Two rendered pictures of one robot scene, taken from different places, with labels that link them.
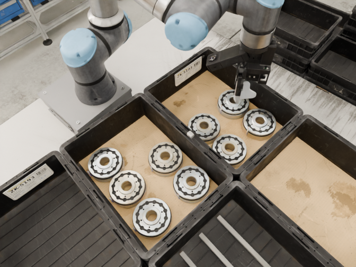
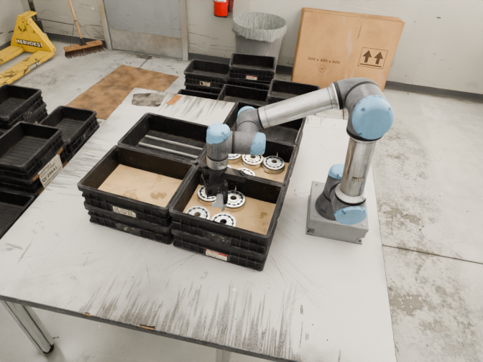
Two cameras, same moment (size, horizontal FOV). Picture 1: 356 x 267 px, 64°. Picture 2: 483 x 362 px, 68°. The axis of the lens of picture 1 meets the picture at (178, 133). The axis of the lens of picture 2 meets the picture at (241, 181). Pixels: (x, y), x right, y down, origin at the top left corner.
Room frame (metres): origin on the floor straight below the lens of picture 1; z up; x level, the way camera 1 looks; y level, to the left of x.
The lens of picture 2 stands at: (1.34, -0.73, 1.94)
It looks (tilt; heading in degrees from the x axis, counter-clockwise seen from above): 42 degrees down; 142
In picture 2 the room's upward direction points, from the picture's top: 5 degrees clockwise
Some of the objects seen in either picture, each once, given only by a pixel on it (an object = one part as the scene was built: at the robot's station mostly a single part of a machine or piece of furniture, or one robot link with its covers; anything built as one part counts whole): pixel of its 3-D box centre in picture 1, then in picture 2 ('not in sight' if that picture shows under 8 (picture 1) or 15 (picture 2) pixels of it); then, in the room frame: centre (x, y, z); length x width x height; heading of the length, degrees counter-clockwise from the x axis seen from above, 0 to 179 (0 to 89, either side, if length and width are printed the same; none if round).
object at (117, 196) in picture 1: (126, 186); (252, 157); (0.30, 0.15, 0.86); 0.10 x 0.10 x 0.01
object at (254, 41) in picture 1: (257, 32); (218, 160); (0.54, -0.20, 1.16); 0.08 x 0.08 x 0.05
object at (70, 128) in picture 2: not in sight; (69, 141); (-1.06, -0.45, 0.31); 0.40 x 0.30 x 0.34; 134
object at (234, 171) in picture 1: (220, 103); (228, 200); (0.53, -0.14, 0.92); 0.40 x 0.30 x 0.02; 38
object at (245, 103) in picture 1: (233, 101); (223, 223); (0.57, -0.19, 0.86); 0.10 x 0.10 x 0.01
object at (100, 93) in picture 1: (92, 80); (334, 200); (0.72, 0.29, 0.85); 0.15 x 0.15 x 0.10
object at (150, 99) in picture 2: not in sight; (146, 98); (-0.71, 0.04, 0.71); 0.22 x 0.19 x 0.01; 44
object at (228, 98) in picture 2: not in sight; (242, 113); (-0.75, 0.89, 0.31); 0.40 x 0.30 x 0.34; 44
